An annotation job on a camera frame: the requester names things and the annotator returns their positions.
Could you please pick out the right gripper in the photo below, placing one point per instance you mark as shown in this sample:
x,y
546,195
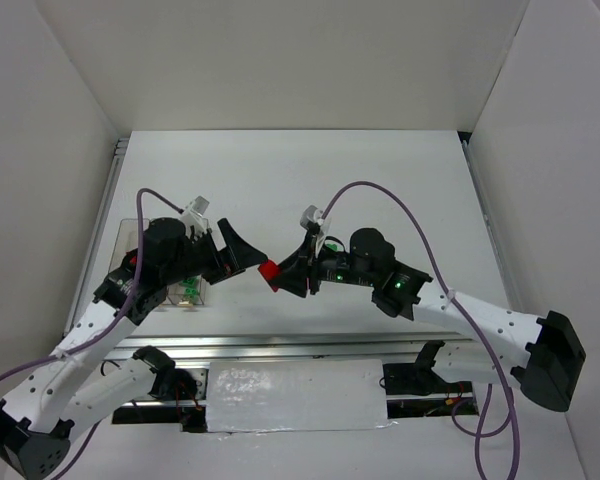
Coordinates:
x,y
310,267

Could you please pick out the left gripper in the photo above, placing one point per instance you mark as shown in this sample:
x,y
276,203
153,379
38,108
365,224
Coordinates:
x,y
215,254

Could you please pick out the red curved lego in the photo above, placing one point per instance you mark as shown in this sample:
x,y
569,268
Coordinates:
x,y
269,270

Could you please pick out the small green lego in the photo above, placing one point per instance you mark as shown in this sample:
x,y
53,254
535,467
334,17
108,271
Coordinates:
x,y
191,296

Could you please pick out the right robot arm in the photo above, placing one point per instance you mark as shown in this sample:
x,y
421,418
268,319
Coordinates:
x,y
542,356

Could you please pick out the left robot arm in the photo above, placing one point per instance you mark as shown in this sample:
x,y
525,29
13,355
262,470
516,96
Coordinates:
x,y
55,404

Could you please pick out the clear container right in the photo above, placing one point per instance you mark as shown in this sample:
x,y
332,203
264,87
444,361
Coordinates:
x,y
175,291

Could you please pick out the clear container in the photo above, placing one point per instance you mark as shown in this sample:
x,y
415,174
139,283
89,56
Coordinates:
x,y
126,240
175,291

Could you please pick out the clear container left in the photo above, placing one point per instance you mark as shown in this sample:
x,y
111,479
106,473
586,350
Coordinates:
x,y
126,240

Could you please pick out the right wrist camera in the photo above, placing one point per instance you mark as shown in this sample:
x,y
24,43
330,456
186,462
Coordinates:
x,y
312,220

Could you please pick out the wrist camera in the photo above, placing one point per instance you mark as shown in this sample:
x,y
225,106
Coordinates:
x,y
193,214
312,220

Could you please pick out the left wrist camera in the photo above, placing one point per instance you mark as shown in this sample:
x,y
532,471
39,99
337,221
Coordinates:
x,y
193,214

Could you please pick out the aluminium rail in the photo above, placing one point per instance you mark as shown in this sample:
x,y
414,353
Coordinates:
x,y
261,347

